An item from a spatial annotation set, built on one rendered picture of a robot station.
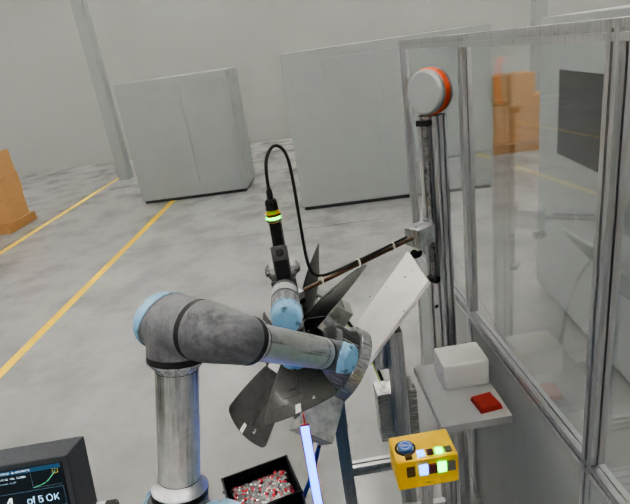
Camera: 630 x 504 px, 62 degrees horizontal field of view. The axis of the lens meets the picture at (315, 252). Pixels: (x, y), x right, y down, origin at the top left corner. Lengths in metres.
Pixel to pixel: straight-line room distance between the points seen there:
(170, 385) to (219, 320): 0.19
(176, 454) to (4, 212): 8.69
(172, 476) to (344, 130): 6.19
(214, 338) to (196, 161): 8.06
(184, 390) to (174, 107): 7.97
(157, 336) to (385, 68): 6.20
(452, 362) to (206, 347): 1.19
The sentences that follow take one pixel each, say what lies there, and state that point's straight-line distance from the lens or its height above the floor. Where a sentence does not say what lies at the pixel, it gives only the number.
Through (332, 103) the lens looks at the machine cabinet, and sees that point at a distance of 7.00.
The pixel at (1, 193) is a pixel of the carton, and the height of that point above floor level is 0.62.
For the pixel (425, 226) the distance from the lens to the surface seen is 1.96.
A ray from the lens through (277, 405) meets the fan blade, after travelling 1.56.
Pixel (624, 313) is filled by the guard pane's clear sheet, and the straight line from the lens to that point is 1.30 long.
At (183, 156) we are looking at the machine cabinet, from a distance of 9.00.
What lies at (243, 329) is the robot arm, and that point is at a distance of 0.98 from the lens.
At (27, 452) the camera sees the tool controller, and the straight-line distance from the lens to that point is 1.58.
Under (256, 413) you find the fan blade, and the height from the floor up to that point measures 0.99.
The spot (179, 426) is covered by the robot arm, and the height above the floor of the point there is 1.43.
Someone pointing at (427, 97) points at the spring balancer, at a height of 1.87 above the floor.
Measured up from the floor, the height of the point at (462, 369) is 0.94.
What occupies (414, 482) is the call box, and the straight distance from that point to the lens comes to 1.51.
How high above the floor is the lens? 2.08
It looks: 21 degrees down
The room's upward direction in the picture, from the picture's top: 8 degrees counter-clockwise
